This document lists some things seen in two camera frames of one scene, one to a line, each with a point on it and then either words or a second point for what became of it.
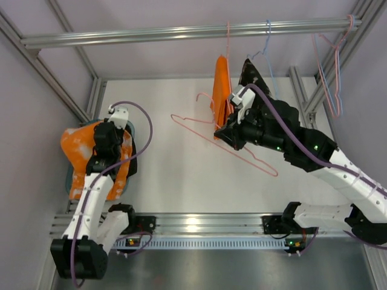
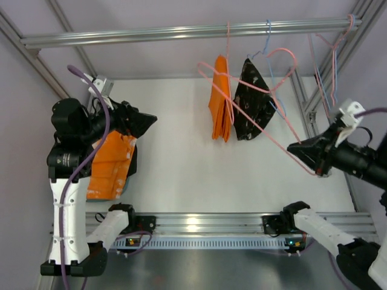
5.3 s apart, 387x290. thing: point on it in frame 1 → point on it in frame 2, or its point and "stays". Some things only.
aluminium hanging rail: [198, 32] stays
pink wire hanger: [198, 119] → [273, 94]
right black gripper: [234, 128] → [327, 154]
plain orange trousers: [221, 106] stays
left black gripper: [129, 133] → [124, 116]
